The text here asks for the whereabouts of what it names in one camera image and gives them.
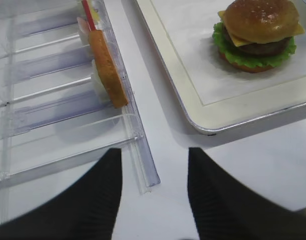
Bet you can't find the cream metal tray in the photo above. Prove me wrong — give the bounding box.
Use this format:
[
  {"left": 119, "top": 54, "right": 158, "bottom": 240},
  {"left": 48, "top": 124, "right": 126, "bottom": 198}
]
[{"left": 137, "top": 0, "right": 306, "bottom": 135}]

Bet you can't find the green lettuce under patty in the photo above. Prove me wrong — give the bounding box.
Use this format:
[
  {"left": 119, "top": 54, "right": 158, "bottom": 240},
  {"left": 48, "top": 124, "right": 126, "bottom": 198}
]
[{"left": 212, "top": 22, "right": 296, "bottom": 68}]

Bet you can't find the yellow cheese slice in rack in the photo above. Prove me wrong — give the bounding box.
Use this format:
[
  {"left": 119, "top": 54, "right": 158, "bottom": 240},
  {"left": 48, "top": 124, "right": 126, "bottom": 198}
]
[{"left": 90, "top": 5, "right": 100, "bottom": 25}]

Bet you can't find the orange cheese slice on burger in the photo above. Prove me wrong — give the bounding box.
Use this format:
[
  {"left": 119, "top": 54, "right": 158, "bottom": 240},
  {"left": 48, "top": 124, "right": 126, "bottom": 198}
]
[{"left": 217, "top": 10, "right": 305, "bottom": 47}]

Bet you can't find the clear acrylic left rack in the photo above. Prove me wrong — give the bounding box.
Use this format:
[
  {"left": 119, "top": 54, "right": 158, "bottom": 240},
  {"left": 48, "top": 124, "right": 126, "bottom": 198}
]
[{"left": 0, "top": 0, "right": 160, "bottom": 224}]

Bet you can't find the orange breaded patty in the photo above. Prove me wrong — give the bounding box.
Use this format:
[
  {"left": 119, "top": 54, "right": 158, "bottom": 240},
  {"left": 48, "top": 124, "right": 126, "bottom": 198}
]
[{"left": 88, "top": 30, "right": 128, "bottom": 108}]

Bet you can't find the red tomato slice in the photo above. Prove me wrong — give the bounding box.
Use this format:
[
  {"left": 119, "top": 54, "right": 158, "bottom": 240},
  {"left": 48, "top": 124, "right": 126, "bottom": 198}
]
[{"left": 82, "top": 0, "right": 96, "bottom": 31}]

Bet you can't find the bottom bun on tray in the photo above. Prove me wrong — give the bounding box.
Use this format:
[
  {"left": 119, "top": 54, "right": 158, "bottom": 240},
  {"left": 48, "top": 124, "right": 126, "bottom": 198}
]
[{"left": 218, "top": 50, "right": 274, "bottom": 74}]

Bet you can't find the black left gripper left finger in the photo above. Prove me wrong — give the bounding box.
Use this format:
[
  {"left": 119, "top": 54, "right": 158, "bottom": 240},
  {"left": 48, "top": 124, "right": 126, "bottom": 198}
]
[{"left": 0, "top": 148, "right": 123, "bottom": 240}]

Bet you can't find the sesame top bun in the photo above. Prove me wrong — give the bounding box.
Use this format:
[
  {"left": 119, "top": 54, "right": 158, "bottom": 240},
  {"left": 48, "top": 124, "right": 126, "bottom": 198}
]
[{"left": 222, "top": 0, "right": 299, "bottom": 44}]

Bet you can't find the brown meat patty on burger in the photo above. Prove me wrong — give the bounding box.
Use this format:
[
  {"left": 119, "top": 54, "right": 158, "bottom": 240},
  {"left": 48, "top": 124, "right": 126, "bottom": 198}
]
[{"left": 222, "top": 25, "right": 292, "bottom": 57}]

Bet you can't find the white paper liner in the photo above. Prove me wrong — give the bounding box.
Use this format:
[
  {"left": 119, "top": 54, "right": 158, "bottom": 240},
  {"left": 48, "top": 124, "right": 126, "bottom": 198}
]
[{"left": 152, "top": 0, "right": 306, "bottom": 105}]

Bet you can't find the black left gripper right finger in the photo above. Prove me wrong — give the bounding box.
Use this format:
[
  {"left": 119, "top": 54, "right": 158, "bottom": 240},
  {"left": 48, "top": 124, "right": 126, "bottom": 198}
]
[{"left": 187, "top": 147, "right": 306, "bottom": 240}]

